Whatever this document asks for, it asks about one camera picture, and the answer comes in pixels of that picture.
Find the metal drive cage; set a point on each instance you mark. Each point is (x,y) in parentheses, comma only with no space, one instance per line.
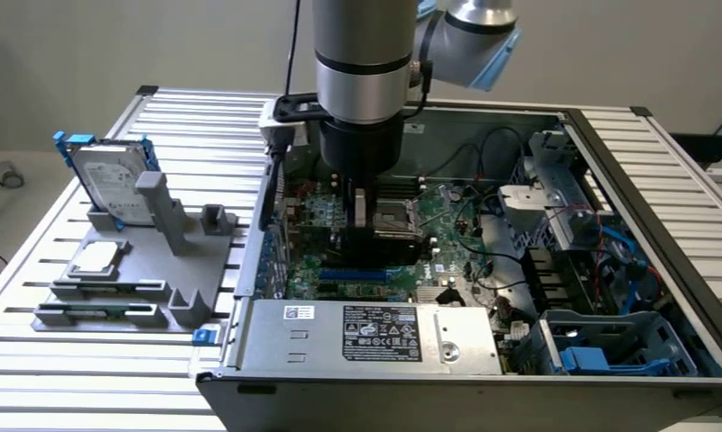
(561,180)

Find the open black PC case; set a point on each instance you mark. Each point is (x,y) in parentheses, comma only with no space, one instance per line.
(456,396)

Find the green motherboard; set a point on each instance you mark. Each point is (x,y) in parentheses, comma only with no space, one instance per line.
(449,252)

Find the grey caster wheel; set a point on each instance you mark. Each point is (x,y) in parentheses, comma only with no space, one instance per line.
(10,176)

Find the silver power supply unit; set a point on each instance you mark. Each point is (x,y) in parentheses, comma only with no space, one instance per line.
(365,335)

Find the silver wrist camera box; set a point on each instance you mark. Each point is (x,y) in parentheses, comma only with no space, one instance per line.
(278,126)

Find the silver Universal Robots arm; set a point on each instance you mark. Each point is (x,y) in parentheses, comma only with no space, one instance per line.
(360,54)

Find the blue expansion slot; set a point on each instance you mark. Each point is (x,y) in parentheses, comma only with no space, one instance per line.
(350,274)

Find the silver CPU chip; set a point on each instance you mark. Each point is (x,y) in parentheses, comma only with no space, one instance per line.
(98,256)

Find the grey parts rack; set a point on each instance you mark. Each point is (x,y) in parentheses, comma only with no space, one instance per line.
(149,270)

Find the grey plastic latch block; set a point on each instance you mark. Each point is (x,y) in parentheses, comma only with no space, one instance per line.
(525,198)

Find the silver hard disk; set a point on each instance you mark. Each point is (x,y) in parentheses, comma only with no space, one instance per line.
(110,180)

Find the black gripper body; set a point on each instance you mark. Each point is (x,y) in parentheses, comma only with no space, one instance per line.
(361,144)

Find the blue disk caddy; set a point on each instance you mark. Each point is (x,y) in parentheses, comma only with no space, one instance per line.
(65,148)

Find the black RAM slots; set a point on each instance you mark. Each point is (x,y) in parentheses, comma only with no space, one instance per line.
(404,186)

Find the small blue clip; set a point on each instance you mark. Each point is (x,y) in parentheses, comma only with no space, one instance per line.
(203,337)

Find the silver chipset heatsink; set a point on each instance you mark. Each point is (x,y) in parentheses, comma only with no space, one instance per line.
(436,295)

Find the green RAM stick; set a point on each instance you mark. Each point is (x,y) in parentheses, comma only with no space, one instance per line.
(89,310)
(95,288)

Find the grey disk bay cage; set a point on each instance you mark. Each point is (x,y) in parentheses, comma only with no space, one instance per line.
(612,342)

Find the black and white side bench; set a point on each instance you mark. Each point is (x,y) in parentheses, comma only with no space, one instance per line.
(713,144)

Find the metal CPU socket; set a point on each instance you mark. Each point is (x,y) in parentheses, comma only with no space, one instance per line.
(398,216)

